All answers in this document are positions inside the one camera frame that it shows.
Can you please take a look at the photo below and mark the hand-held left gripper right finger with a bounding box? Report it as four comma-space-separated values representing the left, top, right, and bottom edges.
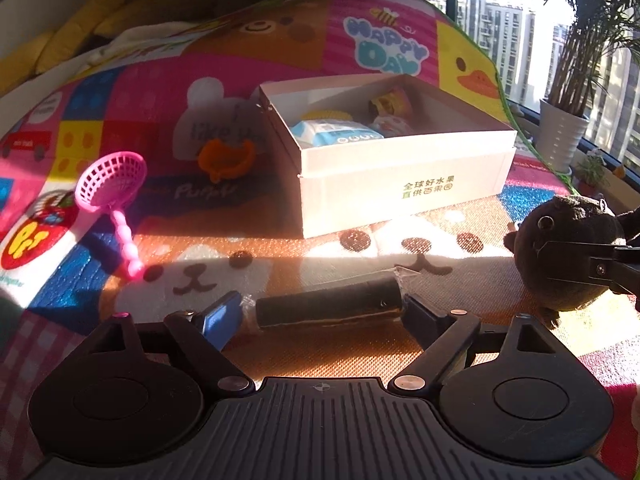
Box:
389, 293, 557, 394

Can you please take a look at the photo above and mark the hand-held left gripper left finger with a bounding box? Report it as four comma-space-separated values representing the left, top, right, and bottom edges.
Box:
92, 290, 256, 394

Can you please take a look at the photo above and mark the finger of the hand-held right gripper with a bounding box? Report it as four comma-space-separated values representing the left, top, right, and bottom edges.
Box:
616, 212, 640, 247
542, 240, 640, 297

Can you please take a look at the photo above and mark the black plush toy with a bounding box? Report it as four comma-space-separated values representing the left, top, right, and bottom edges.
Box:
504, 194, 626, 330

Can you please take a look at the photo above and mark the black cylinder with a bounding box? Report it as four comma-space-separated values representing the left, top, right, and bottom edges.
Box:
242, 270, 421, 333

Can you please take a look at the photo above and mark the white cardboard box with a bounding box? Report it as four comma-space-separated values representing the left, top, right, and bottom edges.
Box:
257, 72, 518, 240

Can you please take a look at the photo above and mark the pink white toy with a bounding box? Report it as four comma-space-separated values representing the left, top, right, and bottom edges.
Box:
370, 114, 416, 137

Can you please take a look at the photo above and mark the small potted plant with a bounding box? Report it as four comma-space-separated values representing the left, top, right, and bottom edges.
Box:
575, 150, 608, 196

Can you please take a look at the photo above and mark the white ribbed plant pot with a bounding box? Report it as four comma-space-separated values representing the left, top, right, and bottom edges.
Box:
537, 97, 591, 176

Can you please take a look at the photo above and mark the orange toy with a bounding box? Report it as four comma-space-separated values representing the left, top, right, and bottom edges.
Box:
196, 137, 258, 183

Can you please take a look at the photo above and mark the pink toy net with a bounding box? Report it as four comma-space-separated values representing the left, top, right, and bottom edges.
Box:
74, 150, 148, 281

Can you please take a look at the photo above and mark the blue white pouch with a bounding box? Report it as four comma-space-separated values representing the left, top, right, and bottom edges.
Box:
290, 119, 386, 150

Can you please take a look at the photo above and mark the tall potted palm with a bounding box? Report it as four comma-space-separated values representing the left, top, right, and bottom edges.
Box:
542, 0, 640, 111

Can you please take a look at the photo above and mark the apartment building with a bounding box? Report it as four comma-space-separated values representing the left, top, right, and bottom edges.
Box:
457, 0, 536, 101

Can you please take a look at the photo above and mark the colourful printed blanket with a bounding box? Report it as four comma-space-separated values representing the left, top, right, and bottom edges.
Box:
0, 0, 640, 480

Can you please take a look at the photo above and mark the white cloth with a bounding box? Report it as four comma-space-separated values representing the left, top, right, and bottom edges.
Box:
87, 22, 201, 66

